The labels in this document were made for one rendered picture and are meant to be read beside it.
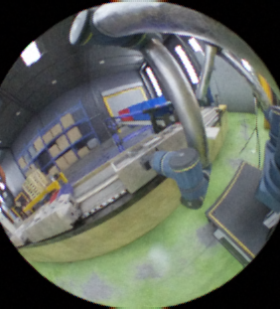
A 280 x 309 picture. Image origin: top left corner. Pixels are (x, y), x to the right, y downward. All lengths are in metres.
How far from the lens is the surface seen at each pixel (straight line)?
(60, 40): 9.03
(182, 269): 1.28
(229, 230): 1.00
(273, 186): 0.69
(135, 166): 0.60
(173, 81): 0.36
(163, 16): 0.20
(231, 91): 6.49
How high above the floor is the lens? 1.26
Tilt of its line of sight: 24 degrees down
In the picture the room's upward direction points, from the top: 25 degrees counter-clockwise
